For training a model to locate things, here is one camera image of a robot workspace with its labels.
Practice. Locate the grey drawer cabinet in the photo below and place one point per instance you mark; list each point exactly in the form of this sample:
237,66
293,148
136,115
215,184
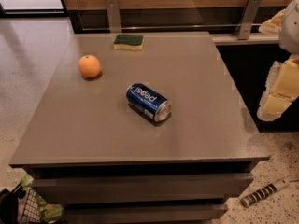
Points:
156,136

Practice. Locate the orange fruit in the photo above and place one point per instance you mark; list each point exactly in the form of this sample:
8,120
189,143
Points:
89,66

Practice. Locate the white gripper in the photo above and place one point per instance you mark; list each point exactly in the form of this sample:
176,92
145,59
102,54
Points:
290,28

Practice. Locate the blue pepsi can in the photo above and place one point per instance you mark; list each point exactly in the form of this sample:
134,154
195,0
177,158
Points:
148,102

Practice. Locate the green yellow sponge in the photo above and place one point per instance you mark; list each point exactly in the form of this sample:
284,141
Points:
128,42

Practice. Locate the black checkered bag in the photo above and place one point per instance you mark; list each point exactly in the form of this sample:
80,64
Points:
9,207

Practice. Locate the metal bracket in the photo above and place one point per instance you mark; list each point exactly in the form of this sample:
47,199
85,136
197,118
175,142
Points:
243,29
114,16

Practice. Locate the lower grey drawer front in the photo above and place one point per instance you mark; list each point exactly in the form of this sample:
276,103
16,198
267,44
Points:
146,214

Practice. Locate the upper grey drawer front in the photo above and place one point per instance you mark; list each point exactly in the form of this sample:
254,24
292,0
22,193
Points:
147,188

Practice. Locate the white power strip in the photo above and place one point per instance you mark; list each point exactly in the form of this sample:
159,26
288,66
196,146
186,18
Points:
265,192

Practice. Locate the left metal bracket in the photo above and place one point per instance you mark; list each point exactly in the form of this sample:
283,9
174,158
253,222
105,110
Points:
114,16

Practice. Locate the grey drawer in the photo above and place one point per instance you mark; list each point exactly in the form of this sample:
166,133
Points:
146,214
147,188

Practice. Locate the right metal bracket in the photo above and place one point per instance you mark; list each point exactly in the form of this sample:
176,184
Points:
243,29

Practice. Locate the green snack bag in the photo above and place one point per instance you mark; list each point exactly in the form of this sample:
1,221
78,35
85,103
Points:
33,209

